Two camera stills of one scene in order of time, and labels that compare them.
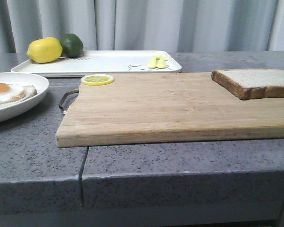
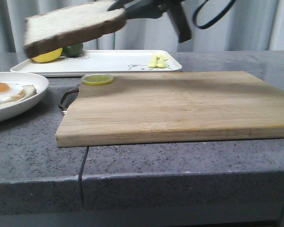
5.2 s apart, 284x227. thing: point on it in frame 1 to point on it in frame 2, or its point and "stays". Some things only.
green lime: x=72 y=46 stays
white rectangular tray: x=106 y=62 stays
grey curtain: x=145 y=25 stays
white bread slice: x=252 y=83 to x=48 y=31
